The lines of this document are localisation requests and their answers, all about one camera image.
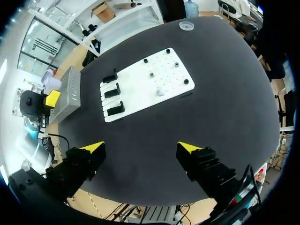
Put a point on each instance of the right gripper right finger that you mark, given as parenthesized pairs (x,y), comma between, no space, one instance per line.
(204,166)

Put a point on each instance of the white plate with black stands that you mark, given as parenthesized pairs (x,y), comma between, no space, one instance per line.
(150,86)

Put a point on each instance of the clear round plastic lid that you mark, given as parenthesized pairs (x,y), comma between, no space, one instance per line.
(186,25)

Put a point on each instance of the white earbud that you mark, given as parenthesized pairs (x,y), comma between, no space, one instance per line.
(160,92)

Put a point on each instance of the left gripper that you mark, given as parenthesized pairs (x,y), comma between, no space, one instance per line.
(31,104)

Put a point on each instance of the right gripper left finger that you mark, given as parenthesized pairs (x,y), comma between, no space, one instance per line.
(80,161)

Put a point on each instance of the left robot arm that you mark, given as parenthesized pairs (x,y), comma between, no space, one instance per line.
(30,145)

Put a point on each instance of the grey slotted basket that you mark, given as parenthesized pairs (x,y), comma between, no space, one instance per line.
(69,93)

